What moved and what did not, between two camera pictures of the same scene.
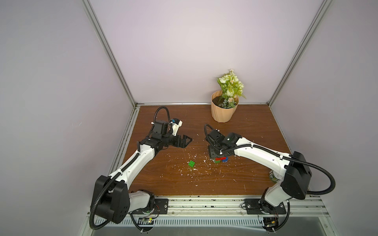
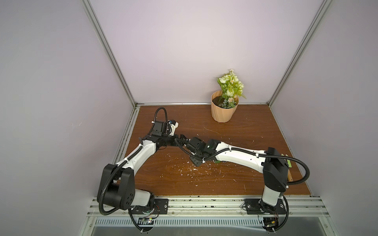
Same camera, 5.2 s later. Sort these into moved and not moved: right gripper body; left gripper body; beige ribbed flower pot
Moved: right gripper body
Not moved: beige ribbed flower pot; left gripper body
